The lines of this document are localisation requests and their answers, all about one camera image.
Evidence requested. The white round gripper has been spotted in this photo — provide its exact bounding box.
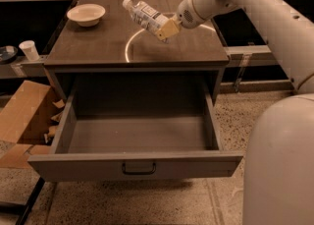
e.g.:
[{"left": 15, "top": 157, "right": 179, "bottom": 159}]
[{"left": 155, "top": 0, "right": 210, "bottom": 41}]

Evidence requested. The clear plastic water bottle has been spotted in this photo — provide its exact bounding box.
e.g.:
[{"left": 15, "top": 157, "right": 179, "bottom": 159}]
[{"left": 123, "top": 0, "right": 168, "bottom": 37}]

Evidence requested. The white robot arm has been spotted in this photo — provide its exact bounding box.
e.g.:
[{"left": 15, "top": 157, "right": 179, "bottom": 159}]
[{"left": 166, "top": 0, "right": 314, "bottom": 225}]

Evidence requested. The grey cabinet with counter top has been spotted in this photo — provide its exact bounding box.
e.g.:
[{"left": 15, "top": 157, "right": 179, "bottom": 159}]
[{"left": 45, "top": 0, "right": 230, "bottom": 116}]

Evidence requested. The open grey top drawer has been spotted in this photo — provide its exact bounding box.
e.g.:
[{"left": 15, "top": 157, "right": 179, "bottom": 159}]
[{"left": 28, "top": 84, "right": 243, "bottom": 182}]

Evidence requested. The white ceramic bowl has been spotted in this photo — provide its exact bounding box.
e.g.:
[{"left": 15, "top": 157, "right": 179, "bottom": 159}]
[{"left": 67, "top": 4, "right": 106, "bottom": 28}]

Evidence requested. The white paper cup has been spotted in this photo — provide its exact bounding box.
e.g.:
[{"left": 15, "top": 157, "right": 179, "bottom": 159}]
[{"left": 19, "top": 40, "right": 40, "bottom": 61}]

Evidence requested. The dark round plate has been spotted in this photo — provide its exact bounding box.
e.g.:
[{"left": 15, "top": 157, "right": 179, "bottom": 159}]
[{"left": 0, "top": 45, "right": 18, "bottom": 65}]

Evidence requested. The brown cardboard box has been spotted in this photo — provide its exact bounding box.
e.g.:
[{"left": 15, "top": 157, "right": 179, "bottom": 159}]
[{"left": 0, "top": 81, "right": 65, "bottom": 169}]

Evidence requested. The black floor stand leg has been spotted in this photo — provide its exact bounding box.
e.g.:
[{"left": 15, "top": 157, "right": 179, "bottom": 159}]
[{"left": 0, "top": 178, "right": 45, "bottom": 225}]

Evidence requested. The grey metal rail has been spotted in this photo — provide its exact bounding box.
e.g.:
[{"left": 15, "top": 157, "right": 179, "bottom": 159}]
[{"left": 224, "top": 45, "right": 278, "bottom": 67}]

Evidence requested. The black drawer handle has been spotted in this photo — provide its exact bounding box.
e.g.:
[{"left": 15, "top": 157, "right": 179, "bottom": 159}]
[{"left": 122, "top": 162, "right": 156, "bottom": 176}]

